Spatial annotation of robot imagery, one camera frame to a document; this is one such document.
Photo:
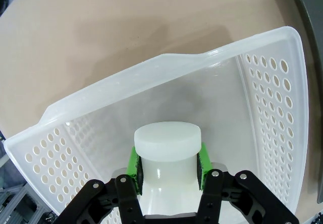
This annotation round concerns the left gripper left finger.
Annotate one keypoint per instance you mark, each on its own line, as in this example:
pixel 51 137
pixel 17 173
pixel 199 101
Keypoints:
pixel 132 168

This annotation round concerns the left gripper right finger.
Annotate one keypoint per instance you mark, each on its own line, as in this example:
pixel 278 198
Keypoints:
pixel 205 163

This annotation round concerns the white capped Erlenmeyer flask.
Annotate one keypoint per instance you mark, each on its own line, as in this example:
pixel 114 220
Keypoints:
pixel 167 140

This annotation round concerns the large white perforated plastic basket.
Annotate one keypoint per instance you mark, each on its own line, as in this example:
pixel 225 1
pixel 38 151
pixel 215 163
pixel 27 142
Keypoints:
pixel 176 95

